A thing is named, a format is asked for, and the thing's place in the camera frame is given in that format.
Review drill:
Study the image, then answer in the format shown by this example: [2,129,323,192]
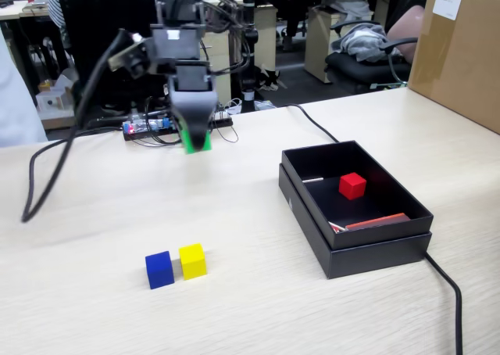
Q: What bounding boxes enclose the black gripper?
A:
[151,24,219,153]

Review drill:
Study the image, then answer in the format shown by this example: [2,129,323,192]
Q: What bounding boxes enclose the green wooden cube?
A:
[181,130,214,156]

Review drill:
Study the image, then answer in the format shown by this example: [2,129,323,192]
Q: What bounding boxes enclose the yellow wooden cube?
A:
[178,242,207,281]

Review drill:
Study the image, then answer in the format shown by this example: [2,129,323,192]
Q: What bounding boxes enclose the blue wooden cube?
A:
[145,250,176,291]

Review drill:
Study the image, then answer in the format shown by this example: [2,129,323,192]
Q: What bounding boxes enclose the red wooden cube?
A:
[337,171,368,201]

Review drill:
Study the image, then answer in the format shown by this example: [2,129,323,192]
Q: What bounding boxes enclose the small white product box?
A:
[36,90,68,113]

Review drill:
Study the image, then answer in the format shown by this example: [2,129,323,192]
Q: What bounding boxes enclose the black cardboard box tray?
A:
[280,138,435,251]

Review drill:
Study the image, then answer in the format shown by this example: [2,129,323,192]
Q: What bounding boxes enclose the black cardboard box lid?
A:
[277,163,433,281]

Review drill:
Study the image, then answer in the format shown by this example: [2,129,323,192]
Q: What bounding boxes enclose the large brown cardboard box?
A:
[407,0,500,136]

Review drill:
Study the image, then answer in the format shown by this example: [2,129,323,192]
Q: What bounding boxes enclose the beige drawer cabinet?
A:
[253,5,279,65]
[304,5,374,84]
[201,30,232,106]

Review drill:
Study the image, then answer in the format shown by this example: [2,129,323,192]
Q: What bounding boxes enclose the robot controller circuit board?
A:
[121,114,175,142]

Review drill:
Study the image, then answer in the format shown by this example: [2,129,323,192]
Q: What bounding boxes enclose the black and white shoes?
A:
[255,65,283,92]

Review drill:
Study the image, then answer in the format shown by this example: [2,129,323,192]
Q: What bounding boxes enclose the black vertical pole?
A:
[238,0,259,102]

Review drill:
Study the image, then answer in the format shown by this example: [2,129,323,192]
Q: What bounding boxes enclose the person legs dark trousers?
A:
[279,0,309,53]

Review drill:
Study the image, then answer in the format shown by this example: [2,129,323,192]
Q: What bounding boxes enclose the black mesh office chair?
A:
[54,0,169,131]

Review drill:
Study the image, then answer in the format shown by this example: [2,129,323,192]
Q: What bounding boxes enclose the open brown carton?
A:
[34,67,81,131]

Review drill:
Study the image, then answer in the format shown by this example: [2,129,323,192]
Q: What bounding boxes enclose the black armrest office chair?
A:
[323,18,420,97]

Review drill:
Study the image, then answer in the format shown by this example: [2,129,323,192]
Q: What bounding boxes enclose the person in striped shirt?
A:
[46,0,173,51]

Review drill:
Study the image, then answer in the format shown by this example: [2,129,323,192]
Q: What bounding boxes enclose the grey clothing pile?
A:
[336,22,402,63]

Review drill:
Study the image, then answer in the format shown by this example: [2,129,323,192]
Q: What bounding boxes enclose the red flat booklet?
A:
[345,212,410,231]

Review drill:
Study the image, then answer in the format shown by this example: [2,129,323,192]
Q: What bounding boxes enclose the light wooden office desk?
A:
[0,0,52,22]

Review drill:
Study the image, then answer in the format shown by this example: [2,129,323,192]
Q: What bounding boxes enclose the white paper label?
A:
[434,0,463,20]

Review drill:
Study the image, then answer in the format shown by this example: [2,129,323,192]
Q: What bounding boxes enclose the thin black wire bundle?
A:
[130,124,241,149]

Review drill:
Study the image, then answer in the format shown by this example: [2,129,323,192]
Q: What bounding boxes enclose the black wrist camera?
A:
[107,29,152,79]

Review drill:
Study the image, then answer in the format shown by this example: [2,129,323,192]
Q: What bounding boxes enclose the thick black camera cable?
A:
[20,30,130,224]

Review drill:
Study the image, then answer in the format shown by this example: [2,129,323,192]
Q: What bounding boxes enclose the thick black table cable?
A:
[283,103,464,355]

